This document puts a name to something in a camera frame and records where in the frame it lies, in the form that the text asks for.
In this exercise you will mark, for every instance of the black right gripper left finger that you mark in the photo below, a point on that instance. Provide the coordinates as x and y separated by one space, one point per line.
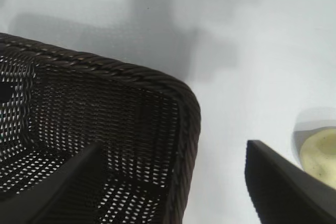
60 195

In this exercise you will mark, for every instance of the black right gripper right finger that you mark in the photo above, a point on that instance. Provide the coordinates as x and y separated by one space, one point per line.
288 190

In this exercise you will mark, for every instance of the dark brown woven basket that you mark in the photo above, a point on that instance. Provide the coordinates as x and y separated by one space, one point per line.
105 98

